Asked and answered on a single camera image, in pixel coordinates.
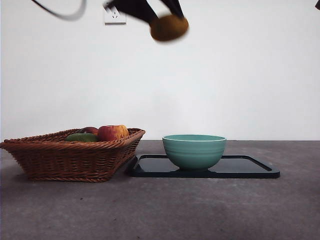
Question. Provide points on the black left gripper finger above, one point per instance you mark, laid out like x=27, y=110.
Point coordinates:
x=175, y=8
x=135, y=10

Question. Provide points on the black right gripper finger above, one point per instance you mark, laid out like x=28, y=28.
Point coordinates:
x=318, y=3

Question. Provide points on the teal ribbed bowl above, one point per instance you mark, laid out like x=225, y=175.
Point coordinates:
x=195, y=152

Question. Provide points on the red yellow apple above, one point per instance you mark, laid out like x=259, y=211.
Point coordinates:
x=112, y=132

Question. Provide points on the dark red plum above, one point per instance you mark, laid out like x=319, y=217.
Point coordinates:
x=90, y=130

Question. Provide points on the green avocado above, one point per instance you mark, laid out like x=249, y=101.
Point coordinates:
x=80, y=137

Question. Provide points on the brown wicker basket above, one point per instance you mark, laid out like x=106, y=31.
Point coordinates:
x=65, y=160

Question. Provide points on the dark rectangular tray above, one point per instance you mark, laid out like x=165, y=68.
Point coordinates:
x=237, y=171

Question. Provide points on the white wall socket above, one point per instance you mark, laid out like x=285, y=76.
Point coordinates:
x=117, y=21

